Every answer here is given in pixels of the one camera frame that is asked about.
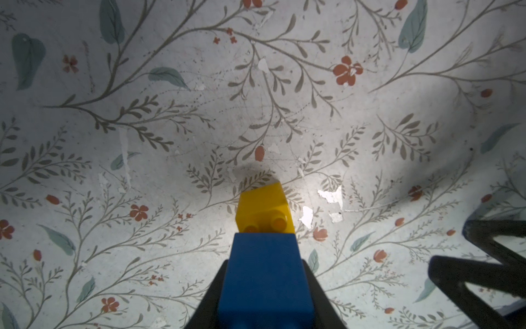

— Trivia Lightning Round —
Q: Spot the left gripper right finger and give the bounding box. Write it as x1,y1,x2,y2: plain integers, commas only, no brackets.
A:
303,260,347,329

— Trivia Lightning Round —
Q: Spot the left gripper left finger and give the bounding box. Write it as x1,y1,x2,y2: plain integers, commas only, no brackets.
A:
184,260,228,329

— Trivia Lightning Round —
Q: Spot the small dark blue lego brick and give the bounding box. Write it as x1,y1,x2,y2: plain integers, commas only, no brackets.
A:
218,233,315,328

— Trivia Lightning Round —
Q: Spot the small yellow lego brick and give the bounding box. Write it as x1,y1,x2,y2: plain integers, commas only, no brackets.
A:
236,182,295,234

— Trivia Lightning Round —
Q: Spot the floral table mat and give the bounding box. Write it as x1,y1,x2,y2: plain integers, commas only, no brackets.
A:
1,1,525,328

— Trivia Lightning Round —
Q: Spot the grey V-shaped bracket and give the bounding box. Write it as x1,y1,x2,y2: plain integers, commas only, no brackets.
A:
428,220,525,328

